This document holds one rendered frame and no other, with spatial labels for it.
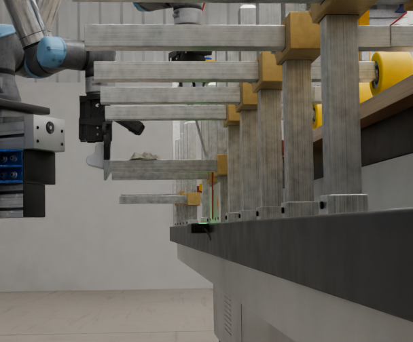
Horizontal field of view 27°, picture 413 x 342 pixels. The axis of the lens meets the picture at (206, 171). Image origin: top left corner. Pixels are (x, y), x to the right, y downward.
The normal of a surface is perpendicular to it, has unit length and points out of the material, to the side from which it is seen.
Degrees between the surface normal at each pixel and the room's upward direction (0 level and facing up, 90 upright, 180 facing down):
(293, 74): 90
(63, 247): 90
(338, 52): 90
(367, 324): 90
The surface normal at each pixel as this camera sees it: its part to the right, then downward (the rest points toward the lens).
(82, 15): 0.04, -0.07
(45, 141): 0.89, -0.04
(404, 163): -1.00, 0.01
